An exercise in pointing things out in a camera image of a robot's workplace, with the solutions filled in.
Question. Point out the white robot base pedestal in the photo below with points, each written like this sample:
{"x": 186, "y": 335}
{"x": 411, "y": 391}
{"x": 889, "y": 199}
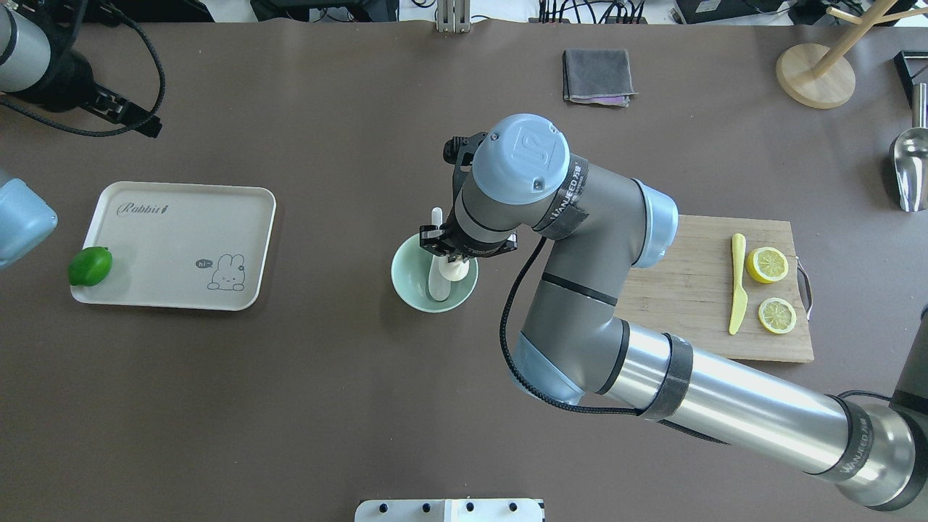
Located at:
{"x": 465, "y": 509}

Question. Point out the grey folded cloth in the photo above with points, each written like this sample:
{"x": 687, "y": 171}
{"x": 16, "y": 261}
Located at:
{"x": 597, "y": 76}

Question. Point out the thin lemon slice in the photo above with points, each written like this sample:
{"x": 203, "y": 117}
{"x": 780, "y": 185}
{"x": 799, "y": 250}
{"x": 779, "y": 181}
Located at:
{"x": 777, "y": 315}

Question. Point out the green lime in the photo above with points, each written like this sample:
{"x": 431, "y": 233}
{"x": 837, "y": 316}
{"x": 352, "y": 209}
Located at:
{"x": 90, "y": 266}

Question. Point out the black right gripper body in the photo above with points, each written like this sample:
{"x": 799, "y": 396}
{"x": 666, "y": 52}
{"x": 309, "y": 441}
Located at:
{"x": 480, "y": 249}

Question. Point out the beige rabbit tray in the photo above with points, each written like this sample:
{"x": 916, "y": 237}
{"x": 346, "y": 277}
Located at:
{"x": 182, "y": 245}

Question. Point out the light green bowl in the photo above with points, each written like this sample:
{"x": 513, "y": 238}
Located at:
{"x": 410, "y": 267}

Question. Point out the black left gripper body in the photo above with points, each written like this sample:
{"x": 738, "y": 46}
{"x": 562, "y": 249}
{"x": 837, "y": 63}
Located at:
{"x": 67, "y": 88}

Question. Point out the thick lemon half slice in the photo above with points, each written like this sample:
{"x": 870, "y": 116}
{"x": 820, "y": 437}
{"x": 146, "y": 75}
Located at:
{"x": 767, "y": 265}

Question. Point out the bamboo cutting board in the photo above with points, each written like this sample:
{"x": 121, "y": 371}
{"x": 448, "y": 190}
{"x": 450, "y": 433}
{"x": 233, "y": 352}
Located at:
{"x": 714, "y": 297}

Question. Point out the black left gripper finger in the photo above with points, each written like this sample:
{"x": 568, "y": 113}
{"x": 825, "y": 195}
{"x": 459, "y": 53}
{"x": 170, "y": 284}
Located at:
{"x": 126, "y": 113}

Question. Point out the wooden cup rack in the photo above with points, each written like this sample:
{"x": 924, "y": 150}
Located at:
{"x": 819, "y": 76}

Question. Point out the yellow plastic knife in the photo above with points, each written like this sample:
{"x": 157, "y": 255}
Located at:
{"x": 739, "y": 295}

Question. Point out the white ceramic spoon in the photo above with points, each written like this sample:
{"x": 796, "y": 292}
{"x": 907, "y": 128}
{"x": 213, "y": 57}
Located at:
{"x": 438, "y": 286}

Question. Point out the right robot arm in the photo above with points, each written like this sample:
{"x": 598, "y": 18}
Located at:
{"x": 599, "y": 339}

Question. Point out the metal scoop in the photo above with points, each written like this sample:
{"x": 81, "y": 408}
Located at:
{"x": 909, "y": 156}

